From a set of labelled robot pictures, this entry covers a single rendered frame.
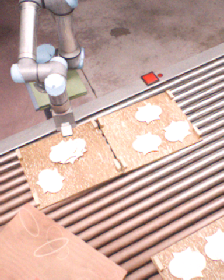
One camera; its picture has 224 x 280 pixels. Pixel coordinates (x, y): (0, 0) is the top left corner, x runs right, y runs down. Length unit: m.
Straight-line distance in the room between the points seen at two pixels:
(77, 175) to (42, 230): 0.34
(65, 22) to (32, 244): 0.99
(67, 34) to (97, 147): 0.56
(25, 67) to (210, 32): 2.61
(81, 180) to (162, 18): 2.59
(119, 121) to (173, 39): 1.99
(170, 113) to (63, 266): 0.92
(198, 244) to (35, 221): 0.66
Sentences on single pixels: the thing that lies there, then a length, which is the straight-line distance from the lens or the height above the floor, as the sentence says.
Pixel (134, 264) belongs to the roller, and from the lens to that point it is 1.68.
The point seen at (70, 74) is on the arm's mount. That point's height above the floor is 0.90.
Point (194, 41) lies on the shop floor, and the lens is 3.88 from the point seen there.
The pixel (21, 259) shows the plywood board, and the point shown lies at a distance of 1.62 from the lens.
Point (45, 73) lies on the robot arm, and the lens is 1.62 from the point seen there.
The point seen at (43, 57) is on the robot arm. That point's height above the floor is 1.13.
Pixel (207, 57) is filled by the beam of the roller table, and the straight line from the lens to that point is 2.36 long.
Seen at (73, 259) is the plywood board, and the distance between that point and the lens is 1.58.
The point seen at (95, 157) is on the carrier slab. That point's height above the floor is 0.94.
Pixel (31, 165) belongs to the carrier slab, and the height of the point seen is 0.94.
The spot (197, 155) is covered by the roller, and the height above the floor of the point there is 0.92.
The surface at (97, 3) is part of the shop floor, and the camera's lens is 4.39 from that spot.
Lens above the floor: 2.50
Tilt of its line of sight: 52 degrees down
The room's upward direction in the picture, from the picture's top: 7 degrees counter-clockwise
